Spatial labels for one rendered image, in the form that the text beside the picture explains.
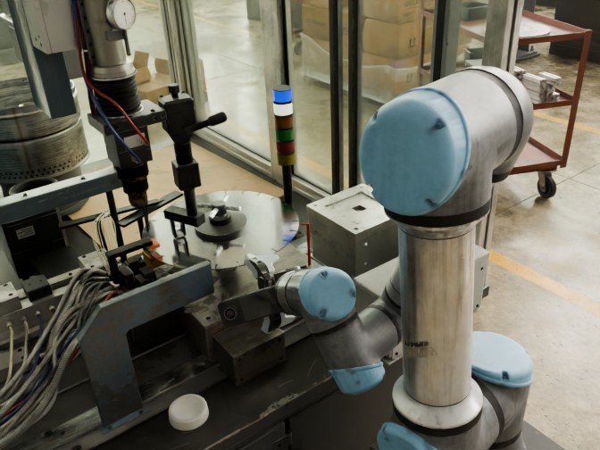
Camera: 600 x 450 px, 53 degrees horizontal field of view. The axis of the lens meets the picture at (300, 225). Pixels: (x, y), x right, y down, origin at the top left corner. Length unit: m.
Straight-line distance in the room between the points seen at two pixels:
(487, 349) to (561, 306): 1.82
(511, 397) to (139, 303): 0.60
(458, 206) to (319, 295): 0.29
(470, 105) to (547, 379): 1.84
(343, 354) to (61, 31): 0.68
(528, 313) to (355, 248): 1.42
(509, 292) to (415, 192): 2.18
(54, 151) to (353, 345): 1.13
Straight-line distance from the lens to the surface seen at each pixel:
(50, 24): 1.09
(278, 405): 1.15
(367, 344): 0.90
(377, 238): 1.39
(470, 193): 0.63
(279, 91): 1.43
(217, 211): 1.25
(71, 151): 1.81
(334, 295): 0.85
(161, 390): 1.20
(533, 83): 3.35
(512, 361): 0.93
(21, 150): 1.76
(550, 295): 2.80
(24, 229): 1.53
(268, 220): 1.29
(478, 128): 0.62
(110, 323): 1.05
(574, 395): 2.36
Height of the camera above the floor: 1.58
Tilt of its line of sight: 30 degrees down
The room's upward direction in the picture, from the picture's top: 3 degrees counter-clockwise
